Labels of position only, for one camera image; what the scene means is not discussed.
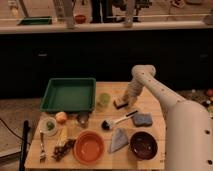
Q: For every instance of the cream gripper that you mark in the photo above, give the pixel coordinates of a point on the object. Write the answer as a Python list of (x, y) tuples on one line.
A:
[(128, 98)]

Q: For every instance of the wooden block eraser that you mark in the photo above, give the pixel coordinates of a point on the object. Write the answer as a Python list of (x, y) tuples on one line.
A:
[(120, 103)]

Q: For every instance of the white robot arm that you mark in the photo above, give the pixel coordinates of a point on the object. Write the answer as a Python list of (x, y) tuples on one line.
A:
[(189, 131)]

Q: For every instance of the dark brown bowl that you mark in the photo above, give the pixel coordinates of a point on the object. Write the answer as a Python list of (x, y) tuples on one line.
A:
[(143, 145)]

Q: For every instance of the red orange bowl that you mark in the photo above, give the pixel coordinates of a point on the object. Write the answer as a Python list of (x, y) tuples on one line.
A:
[(89, 147)]

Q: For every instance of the small clear glass bowl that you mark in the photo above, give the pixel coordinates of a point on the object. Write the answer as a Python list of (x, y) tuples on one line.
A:
[(48, 126)]

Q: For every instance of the background red bowl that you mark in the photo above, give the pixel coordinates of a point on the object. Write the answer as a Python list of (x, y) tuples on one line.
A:
[(80, 19)]

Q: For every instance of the green plastic cup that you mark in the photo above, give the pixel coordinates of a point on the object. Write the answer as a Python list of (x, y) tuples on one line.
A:
[(103, 100)]

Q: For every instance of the blue sponge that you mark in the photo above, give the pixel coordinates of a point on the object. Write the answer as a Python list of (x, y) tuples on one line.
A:
[(142, 120)]

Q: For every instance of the black and white brush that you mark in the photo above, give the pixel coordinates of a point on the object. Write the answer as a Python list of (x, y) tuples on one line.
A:
[(109, 124)]

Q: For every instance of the light blue cloth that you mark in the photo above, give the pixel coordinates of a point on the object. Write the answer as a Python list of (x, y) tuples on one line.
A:
[(118, 141)]

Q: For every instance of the green plastic tray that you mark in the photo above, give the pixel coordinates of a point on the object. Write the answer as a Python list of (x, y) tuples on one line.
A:
[(71, 95)]

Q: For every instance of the orange fruit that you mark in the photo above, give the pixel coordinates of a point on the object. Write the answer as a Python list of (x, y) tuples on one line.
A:
[(61, 117)]

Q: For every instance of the yellow corn cob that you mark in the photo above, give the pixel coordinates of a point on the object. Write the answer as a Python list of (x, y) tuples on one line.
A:
[(63, 136)]

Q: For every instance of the brown grape bunch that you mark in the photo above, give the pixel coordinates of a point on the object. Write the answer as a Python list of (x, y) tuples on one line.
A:
[(60, 152)]

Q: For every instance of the metal fork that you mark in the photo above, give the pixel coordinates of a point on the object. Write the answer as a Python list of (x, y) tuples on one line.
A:
[(42, 149)]

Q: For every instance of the black stand pole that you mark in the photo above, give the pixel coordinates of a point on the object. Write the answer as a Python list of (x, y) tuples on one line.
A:
[(24, 143)]

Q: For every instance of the background green tray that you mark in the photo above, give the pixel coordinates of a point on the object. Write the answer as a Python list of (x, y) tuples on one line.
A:
[(44, 20)]

